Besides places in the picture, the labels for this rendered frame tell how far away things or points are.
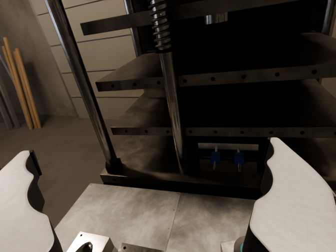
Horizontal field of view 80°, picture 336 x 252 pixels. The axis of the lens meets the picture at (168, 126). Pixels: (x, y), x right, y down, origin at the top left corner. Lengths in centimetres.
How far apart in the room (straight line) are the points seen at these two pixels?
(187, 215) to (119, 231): 28
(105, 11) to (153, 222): 278
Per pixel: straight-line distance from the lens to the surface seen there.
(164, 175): 110
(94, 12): 331
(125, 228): 93
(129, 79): 95
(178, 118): 89
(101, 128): 108
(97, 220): 100
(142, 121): 109
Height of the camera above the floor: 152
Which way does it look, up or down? 29 degrees down
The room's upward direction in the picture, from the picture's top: 10 degrees counter-clockwise
